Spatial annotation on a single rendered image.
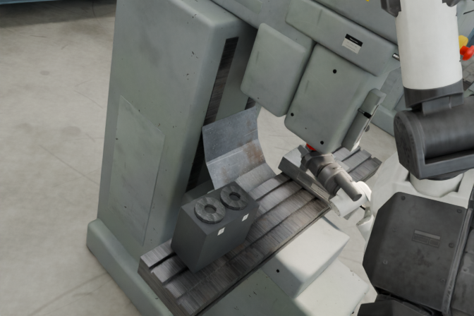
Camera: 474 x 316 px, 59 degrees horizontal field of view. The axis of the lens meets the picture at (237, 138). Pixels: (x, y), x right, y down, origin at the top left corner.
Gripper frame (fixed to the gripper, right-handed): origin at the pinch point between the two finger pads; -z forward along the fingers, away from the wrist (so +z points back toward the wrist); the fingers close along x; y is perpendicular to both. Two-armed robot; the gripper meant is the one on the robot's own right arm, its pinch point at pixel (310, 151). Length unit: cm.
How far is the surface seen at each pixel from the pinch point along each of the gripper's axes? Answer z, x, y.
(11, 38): -313, 68, 120
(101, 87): -229, 8, 121
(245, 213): 14.4, 32.6, 7.0
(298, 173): -8.6, -10.0, 20.6
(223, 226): 16.9, 41.0, 7.2
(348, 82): 8.3, 7.9, -33.6
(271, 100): -9.9, 16.1, -15.7
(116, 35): -72, 49, -6
